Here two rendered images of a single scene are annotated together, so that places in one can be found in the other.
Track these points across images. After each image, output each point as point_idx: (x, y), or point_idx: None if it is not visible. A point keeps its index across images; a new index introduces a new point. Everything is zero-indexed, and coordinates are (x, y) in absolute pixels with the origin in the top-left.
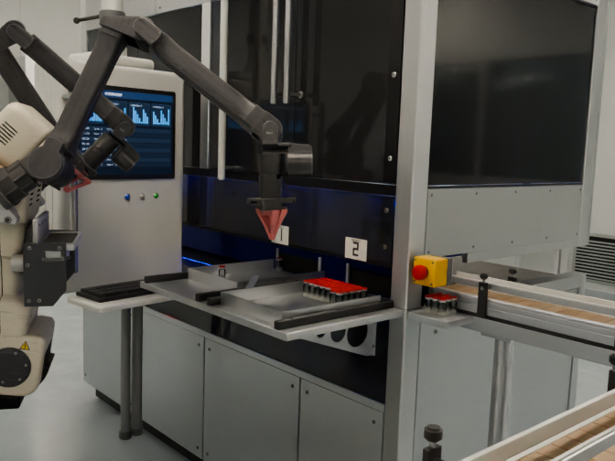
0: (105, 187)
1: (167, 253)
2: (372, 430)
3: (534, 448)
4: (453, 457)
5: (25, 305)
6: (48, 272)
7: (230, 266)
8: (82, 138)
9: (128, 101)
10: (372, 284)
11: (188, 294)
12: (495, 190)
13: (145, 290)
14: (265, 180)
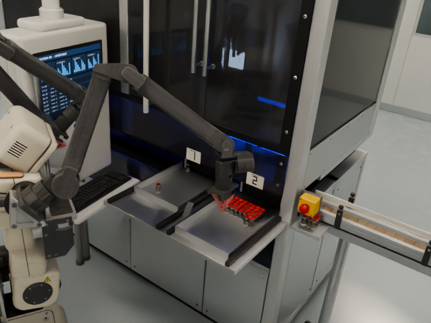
0: None
1: (102, 154)
2: (260, 280)
3: None
4: (298, 279)
5: (46, 258)
6: (61, 236)
7: (158, 175)
8: (43, 95)
9: (71, 56)
10: (260, 194)
11: (146, 218)
12: (338, 131)
13: (99, 195)
14: (222, 180)
